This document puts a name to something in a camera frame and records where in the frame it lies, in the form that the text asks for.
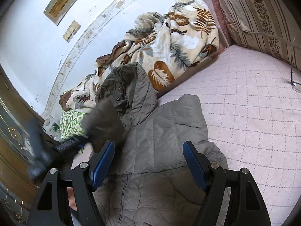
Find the wooden framed wall niche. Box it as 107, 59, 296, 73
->
44, 0, 77, 26

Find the striped beige floral pillow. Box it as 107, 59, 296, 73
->
219, 0, 300, 69

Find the leaf print fleece blanket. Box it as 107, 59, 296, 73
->
59, 0, 219, 113

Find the green white patterned pillow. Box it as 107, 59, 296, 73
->
60, 109, 86, 141

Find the beige wall switch plate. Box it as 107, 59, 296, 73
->
63, 21, 81, 42

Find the person left hand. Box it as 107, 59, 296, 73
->
67, 187, 77, 211

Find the brown wooden glass wardrobe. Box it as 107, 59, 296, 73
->
1, 69, 44, 225

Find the grey quilted puffer jacket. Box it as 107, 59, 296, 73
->
82, 63, 228, 225

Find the pink quilted bed cover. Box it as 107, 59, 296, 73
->
70, 44, 301, 226

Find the thin black cable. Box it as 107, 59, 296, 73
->
242, 29, 301, 88

